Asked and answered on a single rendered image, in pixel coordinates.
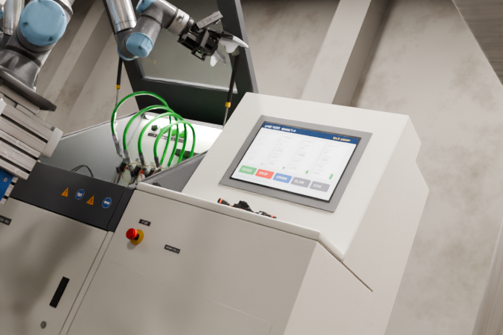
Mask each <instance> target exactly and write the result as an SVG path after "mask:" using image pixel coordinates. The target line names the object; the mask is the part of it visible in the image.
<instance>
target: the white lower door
mask: <svg viewBox="0 0 503 335"><path fill-rule="evenodd" d="M107 234H108V232H107V231H105V230H101V229H99V228H96V227H92V226H90V225H87V224H84V223H82V222H79V221H75V220H73V219H70V218H67V217H64V216H62V215H58V214H55V213H53V212H50V211H47V210H45V209H41V208H38V207H36V206H32V205H30V204H27V203H23V202H22V201H19V200H15V199H13V198H10V197H9V198H8V199H7V202H6V204H5V205H2V204H0V335H60V333H61V331H62V329H63V326H64V324H65V322H66V320H67V318H68V316H69V314H70V311H71V310H72V308H73V305H74V304H75V302H76V299H77V297H78V295H79V293H80V291H81V289H82V287H83V284H84V282H85V280H86V278H87V276H88V274H89V272H90V270H91V267H92V265H93V264H94V261H95V259H96V258H97V254H98V253H99V251H100V248H101V247H102V245H103V242H104V240H105V238H106V236H107Z"/></svg>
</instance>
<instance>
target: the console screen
mask: <svg viewBox="0 0 503 335"><path fill-rule="evenodd" d="M372 134H373V133H372V132H363V131H359V130H354V129H345V128H340V127H335V126H327V125H322V124H317V123H309V122H304V121H299V120H291V119H286V118H281V117H273V116H268V115H263V114H262V115H261V116H260V118H259V120H258V121H257V123H256V124H255V126H254V128H253V130H252V131H251V132H250V134H249V136H248V137H247V139H246V141H245V142H244V144H243V145H242V147H241V148H240V151H239V152H238V153H237V155H236V157H235V158H234V160H233V161H232V163H231V165H230V167H229V168H228V169H227V171H226V173H225V175H224V176H223V177H222V179H221V181H220V183H219V184H220V185H226V186H229V187H232V188H238V189H241V190H244V191H250V192H253V193H256V194H262V195H265V196H268V197H274V198H277V199H280V200H286V201H288V202H291V203H297V204H300V205H303V206H309V207H312V208H315V209H321V210H324V211H327V212H333V213H334V212H335V210H336V208H337V206H338V204H339V202H340V200H341V198H342V196H343V194H344V192H345V190H346V188H347V186H348V184H349V182H350V180H351V177H352V175H353V173H354V171H355V169H356V167H357V165H358V163H359V161H360V159H361V157H362V155H363V153H364V151H365V149H366V147H367V145H368V142H369V140H370V139H371V136H372Z"/></svg>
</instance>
